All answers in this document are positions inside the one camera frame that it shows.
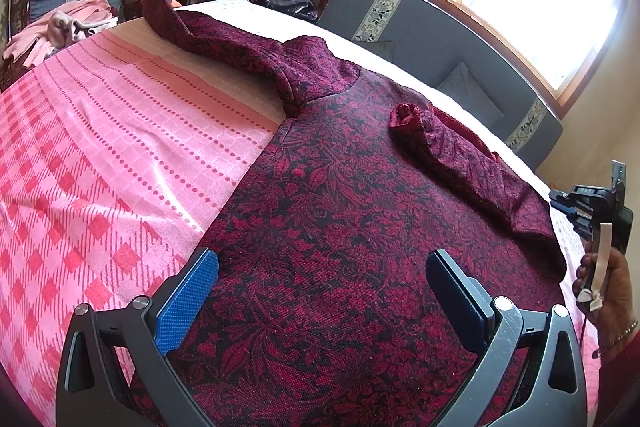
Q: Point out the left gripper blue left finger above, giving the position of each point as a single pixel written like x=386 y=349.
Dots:
x=92 y=388

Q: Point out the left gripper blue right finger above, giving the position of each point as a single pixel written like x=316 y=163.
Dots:
x=550 y=389

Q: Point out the dark red floral sweater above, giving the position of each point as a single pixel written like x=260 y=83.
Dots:
x=321 y=315

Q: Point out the pile of pink clothes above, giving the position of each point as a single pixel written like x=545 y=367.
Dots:
x=58 y=29

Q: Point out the person's right hand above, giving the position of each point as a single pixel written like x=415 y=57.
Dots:
x=615 y=321

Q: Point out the grey square pillow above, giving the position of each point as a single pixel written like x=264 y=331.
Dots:
x=463 y=88

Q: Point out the grey upholstered headboard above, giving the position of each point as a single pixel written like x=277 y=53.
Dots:
x=428 y=43

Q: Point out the pink checked bed cover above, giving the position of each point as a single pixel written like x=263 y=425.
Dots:
x=116 y=157

